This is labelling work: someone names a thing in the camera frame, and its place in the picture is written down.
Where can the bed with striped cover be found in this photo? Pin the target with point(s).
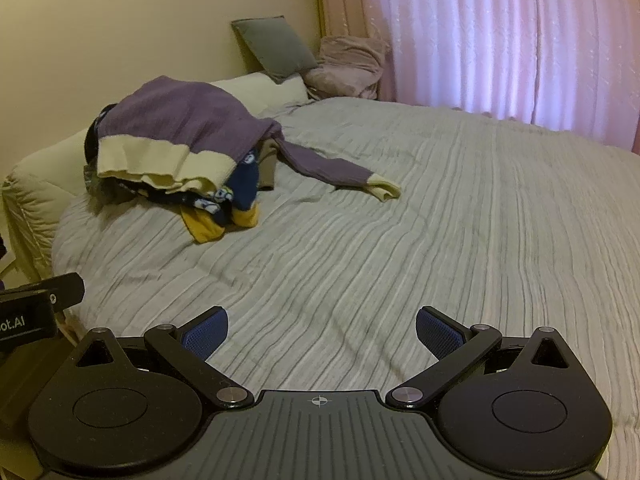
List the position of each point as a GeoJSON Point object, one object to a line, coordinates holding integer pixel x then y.
{"type": "Point", "coordinates": [400, 220]}

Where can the navy printed garment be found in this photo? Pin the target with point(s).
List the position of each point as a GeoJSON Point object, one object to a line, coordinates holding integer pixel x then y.
{"type": "Point", "coordinates": [245, 185]}

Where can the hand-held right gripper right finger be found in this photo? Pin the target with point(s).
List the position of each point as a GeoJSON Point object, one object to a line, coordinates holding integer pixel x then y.
{"type": "Point", "coordinates": [437, 332]}

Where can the brown garment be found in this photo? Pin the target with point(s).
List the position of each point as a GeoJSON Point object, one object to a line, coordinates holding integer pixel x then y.
{"type": "Point", "coordinates": [267, 165]}

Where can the black garment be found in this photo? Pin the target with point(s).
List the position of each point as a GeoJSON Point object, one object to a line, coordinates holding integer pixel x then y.
{"type": "Point", "coordinates": [91, 140]}

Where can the white sheer curtain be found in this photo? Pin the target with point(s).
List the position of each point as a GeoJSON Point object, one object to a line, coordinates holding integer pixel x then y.
{"type": "Point", "coordinates": [500, 35]}

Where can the folded pink blanket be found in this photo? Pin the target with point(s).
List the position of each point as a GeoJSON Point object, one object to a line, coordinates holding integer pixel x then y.
{"type": "Point", "coordinates": [345, 65]}

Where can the yellow garment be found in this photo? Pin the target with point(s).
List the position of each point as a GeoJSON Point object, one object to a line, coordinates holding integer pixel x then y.
{"type": "Point", "coordinates": [200, 227]}

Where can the grey pillow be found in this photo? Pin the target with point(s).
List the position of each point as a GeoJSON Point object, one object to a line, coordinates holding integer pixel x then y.
{"type": "Point", "coordinates": [275, 45]}

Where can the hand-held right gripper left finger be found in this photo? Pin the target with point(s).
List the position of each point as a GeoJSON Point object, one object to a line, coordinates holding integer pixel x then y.
{"type": "Point", "coordinates": [207, 332]}

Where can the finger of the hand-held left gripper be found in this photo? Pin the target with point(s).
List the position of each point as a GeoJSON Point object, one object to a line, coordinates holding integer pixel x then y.
{"type": "Point", "coordinates": [65, 290]}

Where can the cream quilted bolster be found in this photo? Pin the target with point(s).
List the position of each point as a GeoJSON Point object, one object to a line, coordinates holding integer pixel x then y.
{"type": "Point", "coordinates": [35, 180]}

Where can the purple and cream knit cardigan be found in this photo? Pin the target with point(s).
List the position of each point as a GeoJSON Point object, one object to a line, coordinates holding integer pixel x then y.
{"type": "Point", "coordinates": [190, 115]}

